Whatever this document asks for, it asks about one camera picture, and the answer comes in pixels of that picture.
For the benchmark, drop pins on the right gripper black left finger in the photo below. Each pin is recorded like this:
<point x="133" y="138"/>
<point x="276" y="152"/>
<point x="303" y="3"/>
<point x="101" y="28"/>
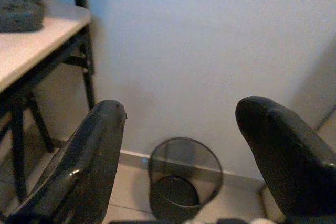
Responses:
<point x="78" y="176"/>

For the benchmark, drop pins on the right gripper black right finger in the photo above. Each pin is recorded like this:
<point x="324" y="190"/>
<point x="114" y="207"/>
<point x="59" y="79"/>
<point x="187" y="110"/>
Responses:
<point x="288" y="161"/>

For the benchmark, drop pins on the black mesh waste bin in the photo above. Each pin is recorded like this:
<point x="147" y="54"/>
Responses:
<point x="183" y="190"/>

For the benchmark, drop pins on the black-framed light-top table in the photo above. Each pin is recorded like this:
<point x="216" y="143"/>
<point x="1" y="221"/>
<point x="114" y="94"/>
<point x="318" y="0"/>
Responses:
<point x="39" y="45"/>

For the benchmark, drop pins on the dark grey bag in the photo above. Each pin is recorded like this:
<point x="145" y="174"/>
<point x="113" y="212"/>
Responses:
<point x="21" y="11"/>

